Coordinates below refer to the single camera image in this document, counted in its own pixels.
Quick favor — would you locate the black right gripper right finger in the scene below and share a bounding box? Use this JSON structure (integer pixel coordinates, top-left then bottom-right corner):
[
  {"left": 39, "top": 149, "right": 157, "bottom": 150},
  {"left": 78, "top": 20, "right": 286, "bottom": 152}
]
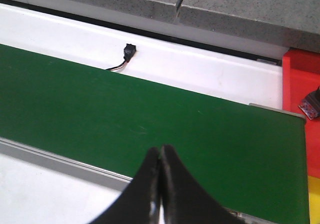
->
[{"left": 160, "top": 145, "right": 242, "bottom": 224}]

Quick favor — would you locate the grey granite slab right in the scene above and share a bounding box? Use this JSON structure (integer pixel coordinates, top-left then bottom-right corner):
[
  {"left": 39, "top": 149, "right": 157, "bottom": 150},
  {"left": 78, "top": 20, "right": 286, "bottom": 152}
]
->
[{"left": 179, "top": 0, "right": 320, "bottom": 52}]

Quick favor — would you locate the red mushroom push button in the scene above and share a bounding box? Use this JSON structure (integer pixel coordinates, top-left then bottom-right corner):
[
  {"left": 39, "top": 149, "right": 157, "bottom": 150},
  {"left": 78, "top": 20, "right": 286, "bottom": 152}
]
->
[{"left": 298, "top": 87, "right": 320, "bottom": 120}]

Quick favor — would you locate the green conveyor belt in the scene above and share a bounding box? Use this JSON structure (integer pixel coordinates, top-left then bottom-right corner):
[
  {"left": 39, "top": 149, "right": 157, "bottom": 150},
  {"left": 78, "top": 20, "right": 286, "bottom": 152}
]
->
[{"left": 0, "top": 45, "right": 309, "bottom": 224}]

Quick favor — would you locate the black sensor with cable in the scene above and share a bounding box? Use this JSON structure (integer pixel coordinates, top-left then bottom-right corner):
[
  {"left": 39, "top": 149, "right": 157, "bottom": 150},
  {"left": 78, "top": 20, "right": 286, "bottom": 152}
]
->
[{"left": 106, "top": 43, "right": 137, "bottom": 71}]

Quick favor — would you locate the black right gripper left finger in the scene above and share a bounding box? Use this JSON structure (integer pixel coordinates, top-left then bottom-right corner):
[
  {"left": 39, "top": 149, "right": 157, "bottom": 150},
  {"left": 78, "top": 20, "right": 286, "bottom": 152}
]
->
[{"left": 92, "top": 147, "right": 160, "bottom": 224}]

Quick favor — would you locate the yellow plastic tray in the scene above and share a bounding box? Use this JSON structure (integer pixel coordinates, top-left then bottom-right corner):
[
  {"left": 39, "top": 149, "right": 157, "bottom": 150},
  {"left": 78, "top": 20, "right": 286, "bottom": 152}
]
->
[{"left": 308, "top": 176, "right": 320, "bottom": 224}]

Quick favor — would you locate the red plastic tray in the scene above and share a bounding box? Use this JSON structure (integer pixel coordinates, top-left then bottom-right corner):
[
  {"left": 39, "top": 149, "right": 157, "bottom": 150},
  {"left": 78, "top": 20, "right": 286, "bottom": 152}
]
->
[{"left": 281, "top": 48, "right": 320, "bottom": 178}]

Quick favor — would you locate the aluminium conveyor frame rail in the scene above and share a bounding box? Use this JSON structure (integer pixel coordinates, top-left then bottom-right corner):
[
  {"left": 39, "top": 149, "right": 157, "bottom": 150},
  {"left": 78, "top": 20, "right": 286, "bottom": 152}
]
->
[{"left": 0, "top": 103, "right": 307, "bottom": 224}]

